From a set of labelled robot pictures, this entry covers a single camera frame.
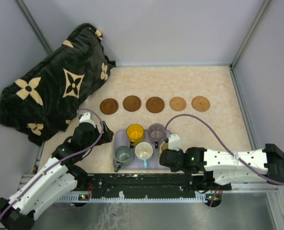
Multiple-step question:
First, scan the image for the cream yellow ceramic mug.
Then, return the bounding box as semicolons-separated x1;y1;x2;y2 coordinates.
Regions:
159;143;168;154

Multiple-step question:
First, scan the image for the dark brown wooden coaster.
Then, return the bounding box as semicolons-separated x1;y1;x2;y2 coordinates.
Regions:
100;98;118;115

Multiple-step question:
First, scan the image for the light woven rattan coaster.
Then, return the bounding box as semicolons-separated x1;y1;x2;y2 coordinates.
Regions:
169;97;187;112

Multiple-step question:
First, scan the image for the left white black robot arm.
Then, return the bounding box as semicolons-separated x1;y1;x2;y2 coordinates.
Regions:
0;120;114;230

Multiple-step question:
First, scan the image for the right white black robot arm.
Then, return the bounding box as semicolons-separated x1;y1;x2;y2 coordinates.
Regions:
159;144;284;190

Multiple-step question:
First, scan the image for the lavender plastic tray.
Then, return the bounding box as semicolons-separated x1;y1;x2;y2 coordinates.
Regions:
114;130;169;171

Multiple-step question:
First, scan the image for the purple transparent mug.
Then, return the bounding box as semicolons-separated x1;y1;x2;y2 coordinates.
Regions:
148;123;166;149

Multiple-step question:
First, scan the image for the grey ceramic mug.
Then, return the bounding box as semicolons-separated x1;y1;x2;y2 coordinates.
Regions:
114;146;134;173

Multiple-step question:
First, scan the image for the yellow transparent mug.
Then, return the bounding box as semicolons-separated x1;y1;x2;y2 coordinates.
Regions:
126;124;144;149

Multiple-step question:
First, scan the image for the black floral plush blanket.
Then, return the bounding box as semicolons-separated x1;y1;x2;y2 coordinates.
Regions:
0;23;116;145

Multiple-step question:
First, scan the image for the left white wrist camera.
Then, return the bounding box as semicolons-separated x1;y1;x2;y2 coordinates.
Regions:
79;112;96;127

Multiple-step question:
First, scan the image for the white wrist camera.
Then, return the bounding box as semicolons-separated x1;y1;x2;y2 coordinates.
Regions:
79;112;96;127
168;134;182;151

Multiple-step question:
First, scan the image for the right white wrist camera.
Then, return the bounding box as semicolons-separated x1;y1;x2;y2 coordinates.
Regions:
168;134;182;151

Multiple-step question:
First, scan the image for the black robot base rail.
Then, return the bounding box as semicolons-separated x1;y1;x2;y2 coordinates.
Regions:
74;173;231;199

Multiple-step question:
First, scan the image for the white mug blue handle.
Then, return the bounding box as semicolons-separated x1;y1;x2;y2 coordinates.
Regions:
135;142;154;169

